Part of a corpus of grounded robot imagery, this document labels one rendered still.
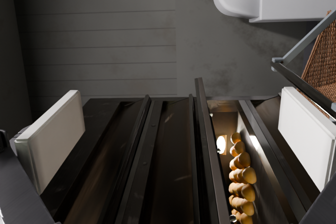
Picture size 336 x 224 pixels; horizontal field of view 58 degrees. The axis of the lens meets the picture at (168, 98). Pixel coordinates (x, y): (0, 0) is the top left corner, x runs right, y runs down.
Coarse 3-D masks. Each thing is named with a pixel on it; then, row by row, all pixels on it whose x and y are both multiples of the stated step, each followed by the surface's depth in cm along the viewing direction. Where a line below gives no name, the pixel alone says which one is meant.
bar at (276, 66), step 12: (324, 24) 104; (312, 36) 106; (300, 48) 107; (276, 60) 109; (288, 60) 109; (288, 72) 94; (300, 84) 84; (312, 96) 75; (324, 96) 72; (324, 108) 69
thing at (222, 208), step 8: (200, 80) 170; (200, 88) 157; (200, 96) 145; (208, 112) 125; (208, 120) 117; (208, 128) 111; (208, 136) 105; (208, 144) 100; (216, 152) 94; (216, 160) 89; (216, 168) 86; (216, 176) 82; (216, 184) 79; (216, 192) 76; (224, 192) 75; (216, 200) 73; (224, 200) 72; (224, 208) 70; (224, 216) 67
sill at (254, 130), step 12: (240, 108) 173; (252, 120) 152; (252, 132) 142; (264, 144) 128; (264, 156) 121; (264, 168) 121; (276, 168) 111; (276, 180) 105; (288, 180) 104; (276, 192) 105; (288, 192) 98; (288, 204) 93; (300, 204) 92; (288, 216) 93; (300, 216) 87
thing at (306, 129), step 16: (288, 96) 18; (288, 112) 18; (304, 112) 15; (320, 112) 15; (288, 128) 18; (304, 128) 15; (320, 128) 14; (304, 144) 15; (320, 144) 14; (304, 160) 15; (320, 160) 14; (320, 176) 14
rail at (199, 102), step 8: (200, 104) 135; (200, 112) 127; (200, 120) 119; (200, 128) 112; (200, 136) 107; (208, 152) 95; (208, 160) 90; (208, 168) 86; (208, 176) 83; (208, 184) 80; (208, 192) 76; (208, 200) 74; (208, 208) 71; (216, 208) 71; (216, 216) 68
